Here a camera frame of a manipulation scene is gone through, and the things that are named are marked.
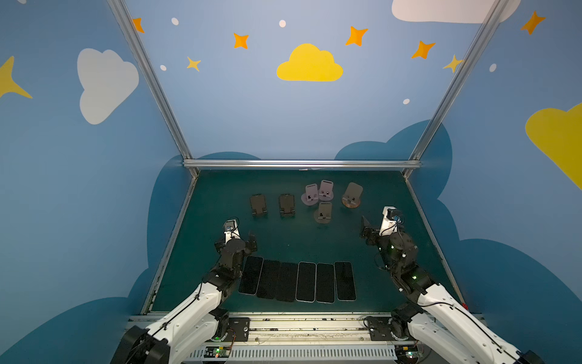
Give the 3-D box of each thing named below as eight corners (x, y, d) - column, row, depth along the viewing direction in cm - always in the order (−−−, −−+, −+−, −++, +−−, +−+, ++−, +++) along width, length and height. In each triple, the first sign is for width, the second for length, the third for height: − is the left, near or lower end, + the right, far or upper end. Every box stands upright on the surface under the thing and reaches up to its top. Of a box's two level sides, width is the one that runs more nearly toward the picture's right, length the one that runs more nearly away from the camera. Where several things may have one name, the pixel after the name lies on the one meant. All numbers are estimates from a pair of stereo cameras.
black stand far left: (251, 216, 104) (248, 207, 99) (253, 203, 109) (251, 193, 104) (266, 216, 104) (265, 207, 99) (268, 203, 109) (266, 193, 104)
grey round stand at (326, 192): (318, 201, 112) (320, 188, 105) (317, 191, 116) (319, 179, 109) (331, 201, 112) (333, 189, 105) (329, 191, 116) (332, 179, 109)
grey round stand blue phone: (314, 223, 105) (316, 213, 98) (313, 212, 109) (315, 201, 102) (330, 223, 105) (332, 213, 98) (328, 212, 109) (331, 202, 102)
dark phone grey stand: (276, 302, 83) (275, 299, 81) (277, 265, 92) (277, 262, 90) (297, 302, 83) (297, 300, 81) (297, 265, 92) (297, 262, 90)
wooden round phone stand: (343, 208, 110) (348, 192, 100) (341, 198, 113) (346, 182, 104) (358, 208, 110) (364, 192, 100) (356, 198, 113) (362, 182, 104)
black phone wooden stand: (316, 303, 82) (316, 302, 80) (314, 264, 91) (314, 262, 90) (337, 303, 82) (338, 302, 80) (333, 264, 91) (333, 262, 90)
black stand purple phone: (279, 217, 105) (278, 209, 99) (279, 203, 110) (279, 194, 105) (294, 218, 105) (295, 209, 99) (294, 203, 110) (295, 194, 105)
